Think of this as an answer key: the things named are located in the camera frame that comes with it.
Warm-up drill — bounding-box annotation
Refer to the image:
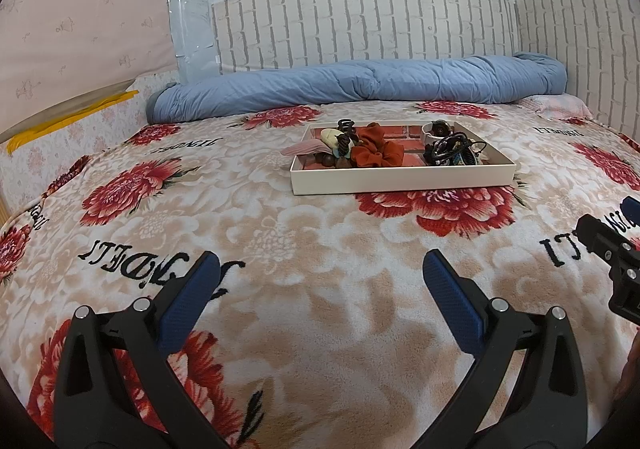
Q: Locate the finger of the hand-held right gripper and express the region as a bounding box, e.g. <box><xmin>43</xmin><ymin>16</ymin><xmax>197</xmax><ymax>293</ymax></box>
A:
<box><xmin>575</xmin><ymin>214</ymin><xmax>633</xmax><ymax>257</ymax></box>
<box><xmin>621</xmin><ymin>196</ymin><xmax>640</xmax><ymax>236</ymax></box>

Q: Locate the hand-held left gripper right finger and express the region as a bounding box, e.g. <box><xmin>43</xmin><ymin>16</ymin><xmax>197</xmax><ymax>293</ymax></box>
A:
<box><xmin>420</xmin><ymin>249</ymin><xmax>587</xmax><ymax>449</ymax></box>

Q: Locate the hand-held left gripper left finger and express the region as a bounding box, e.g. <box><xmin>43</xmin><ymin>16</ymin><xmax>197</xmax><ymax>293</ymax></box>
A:
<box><xmin>54</xmin><ymin>251</ymin><xmax>231</xmax><ymax>449</ymax></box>

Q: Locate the white tray with brick liner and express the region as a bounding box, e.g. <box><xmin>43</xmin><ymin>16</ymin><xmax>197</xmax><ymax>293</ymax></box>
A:
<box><xmin>290</xmin><ymin>122</ymin><xmax>516</xmax><ymax>196</ymax></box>

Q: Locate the black colourful hair accessory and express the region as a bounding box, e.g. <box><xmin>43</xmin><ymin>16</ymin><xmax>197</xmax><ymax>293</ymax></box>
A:
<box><xmin>425</xmin><ymin>134</ymin><xmax>488</xmax><ymax>166</ymax></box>

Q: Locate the orange fabric scrunchie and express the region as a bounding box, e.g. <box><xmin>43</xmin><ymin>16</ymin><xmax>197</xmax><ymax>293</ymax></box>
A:
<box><xmin>350</xmin><ymin>124</ymin><xmax>403</xmax><ymax>167</ymax></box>

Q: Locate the brown wooden bead bracelet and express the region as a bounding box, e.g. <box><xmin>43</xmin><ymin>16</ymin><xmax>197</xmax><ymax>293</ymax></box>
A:
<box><xmin>312</xmin><ymin>154</ymin><xmax>353</xmax><ymax>169</ymax></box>

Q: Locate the pink cream plush doll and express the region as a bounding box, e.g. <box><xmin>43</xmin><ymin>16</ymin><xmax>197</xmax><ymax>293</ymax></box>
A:
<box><xmin>280</xmin><ymin>128</ymin><xmax>346</xmax><ymax>157</ymax></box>

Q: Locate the red floral blanket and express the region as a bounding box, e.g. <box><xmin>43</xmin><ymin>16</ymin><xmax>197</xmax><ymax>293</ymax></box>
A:
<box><xmin>0</xmin><ymin>99</ymin><xmax>640</xmax><ymax>449</ymax></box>

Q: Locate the pink pillow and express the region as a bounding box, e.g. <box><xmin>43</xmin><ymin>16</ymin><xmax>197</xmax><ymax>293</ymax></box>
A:
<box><xmin>532</xmin><ymin>94</ymin><xmax>593</xmax><ymax>120</ymax></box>

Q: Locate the pale floral mattress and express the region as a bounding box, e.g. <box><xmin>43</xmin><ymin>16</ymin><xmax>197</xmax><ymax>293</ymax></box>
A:
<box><xmin>0</xmin><ymin>72</ymin><xmax>176</xmax><ymax>215</ymax></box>

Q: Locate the yellow strip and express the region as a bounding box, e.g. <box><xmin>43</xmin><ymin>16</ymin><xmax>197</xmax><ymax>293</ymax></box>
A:
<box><xmin>7</xmin><ymin>90</ymin><xmax>136</xmax><ymax>155</ymax></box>

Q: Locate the rolled blue quilt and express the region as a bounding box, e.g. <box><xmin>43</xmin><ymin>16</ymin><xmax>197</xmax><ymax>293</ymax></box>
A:
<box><xmin>146</xmin><ymin>54</ymin><xmax>568</xmax><ymax>124</ymax></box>

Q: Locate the clear plastic sheet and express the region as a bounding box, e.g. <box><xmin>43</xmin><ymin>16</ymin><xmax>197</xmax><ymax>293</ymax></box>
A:
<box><xmin>167</xmin><ymin>0</ymin><xmax>221</xmax><ymax>85</ymax></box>

